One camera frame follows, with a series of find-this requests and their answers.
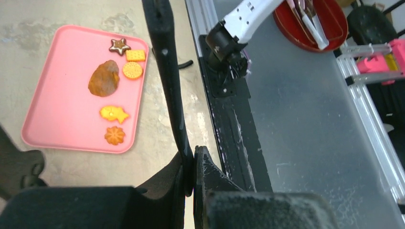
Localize black handled pliers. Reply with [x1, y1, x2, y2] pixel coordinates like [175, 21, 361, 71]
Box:
[151, 47, 193, 72]

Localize pink black device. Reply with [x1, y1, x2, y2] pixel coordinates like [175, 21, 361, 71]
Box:
[357, 39, 405, 86]

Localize orange fish cookie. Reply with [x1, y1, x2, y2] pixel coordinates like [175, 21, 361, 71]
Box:
[99, 105, 129, 124]

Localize orange flower cookie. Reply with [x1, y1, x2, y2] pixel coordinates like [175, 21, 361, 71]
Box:
[104, 126, 126, 146]

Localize black base frame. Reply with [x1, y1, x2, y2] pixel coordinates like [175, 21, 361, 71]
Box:
[197, 35, 273, 192]

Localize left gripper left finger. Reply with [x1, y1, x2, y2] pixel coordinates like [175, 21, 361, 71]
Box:
[0, 154, 185, 229]

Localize metal tongs black tips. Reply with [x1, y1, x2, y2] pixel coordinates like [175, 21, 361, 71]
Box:
[142, 0, 194, 197]

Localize brown star cookie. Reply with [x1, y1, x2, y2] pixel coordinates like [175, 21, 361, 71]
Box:
[108, 38, 131, 56]

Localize square cracker cookie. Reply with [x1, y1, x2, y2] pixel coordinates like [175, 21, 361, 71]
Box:
[125, 50, 146, 62]

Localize red bowl with utensils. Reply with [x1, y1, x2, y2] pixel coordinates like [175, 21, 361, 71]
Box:
[273, 0, 348, 52]

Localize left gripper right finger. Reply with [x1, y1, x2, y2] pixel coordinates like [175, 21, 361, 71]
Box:
[193, 146, 339, 229]

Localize pink serving tray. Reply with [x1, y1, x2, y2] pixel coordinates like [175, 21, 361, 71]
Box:
[21, 25, 144, 154]

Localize brown croissant pastry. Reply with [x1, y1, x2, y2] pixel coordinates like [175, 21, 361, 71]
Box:
[88, 60, 120, 97]

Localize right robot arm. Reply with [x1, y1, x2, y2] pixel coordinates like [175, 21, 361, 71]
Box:
[205, 0, 283, 71]

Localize round cracker cookie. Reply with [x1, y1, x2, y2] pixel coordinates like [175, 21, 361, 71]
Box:
[122, 62, 143, 80]

